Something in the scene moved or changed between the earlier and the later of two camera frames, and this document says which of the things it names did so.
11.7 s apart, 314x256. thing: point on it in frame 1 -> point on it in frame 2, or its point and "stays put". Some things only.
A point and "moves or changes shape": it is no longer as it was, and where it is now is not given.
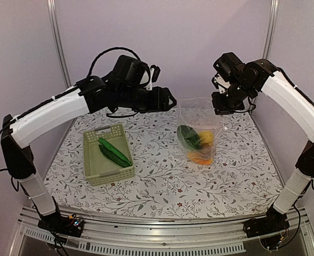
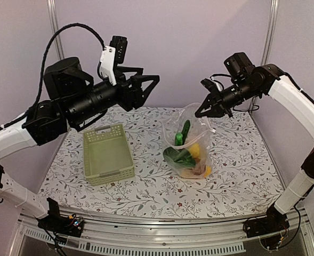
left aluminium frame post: (51, 6) stays put
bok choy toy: (188, 137) -> (184, 158)
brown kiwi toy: (206, 146) -> (199, 169)
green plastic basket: (100, 169) stays put
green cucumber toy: (113, 153) -> (180, 136)
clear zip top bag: (200, 127) moves or changes shape
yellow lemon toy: (206, 137) -> (195, 150)
